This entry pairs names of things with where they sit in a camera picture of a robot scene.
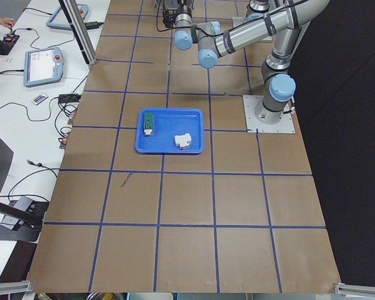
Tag silver wire mesh shelf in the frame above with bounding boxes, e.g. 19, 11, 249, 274
154, 0, 194, 10

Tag far teach pendant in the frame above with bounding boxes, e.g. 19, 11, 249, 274
46, 3, 90, 31

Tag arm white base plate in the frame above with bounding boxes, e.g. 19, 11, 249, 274
242, 95, 296, 134
232, 17, 253, 33

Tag small remote control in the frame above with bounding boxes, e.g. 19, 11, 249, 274
32, 92, 49, 105

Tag aluminium frame post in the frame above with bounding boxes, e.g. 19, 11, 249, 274
59, 0, 97, 66

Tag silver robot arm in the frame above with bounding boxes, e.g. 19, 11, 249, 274
162, 1, 329, 124

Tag green terminal block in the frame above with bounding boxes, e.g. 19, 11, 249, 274
143, 112, 154, 136

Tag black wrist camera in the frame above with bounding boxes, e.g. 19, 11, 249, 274
162, 9, 175, 29

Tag person at desk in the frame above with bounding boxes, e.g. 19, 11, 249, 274
0, 16, 15, 29

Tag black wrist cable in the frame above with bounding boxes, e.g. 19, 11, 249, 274
156, 0, 178, 33

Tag black power adapter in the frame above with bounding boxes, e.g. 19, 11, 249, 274
58, 93, 81, 104

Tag teach pendant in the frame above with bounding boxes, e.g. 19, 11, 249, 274
46, 3, 90, 31
23, 46, 64, 88

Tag near teach pendant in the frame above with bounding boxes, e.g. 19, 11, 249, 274
23, 46, 64, 88

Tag blue plastic tray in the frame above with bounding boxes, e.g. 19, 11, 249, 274
135, 107, 205, 154

